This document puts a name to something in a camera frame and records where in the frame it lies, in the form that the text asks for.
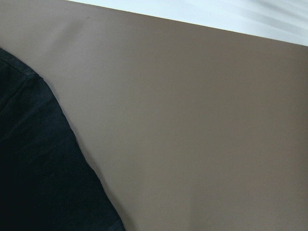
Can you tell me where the black printed t-shirt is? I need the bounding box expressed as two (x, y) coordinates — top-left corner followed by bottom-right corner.
(0, 50), (124, 231)

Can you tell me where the white table cover sheet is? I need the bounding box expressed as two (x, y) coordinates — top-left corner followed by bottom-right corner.
(83, 0), (308, 46)

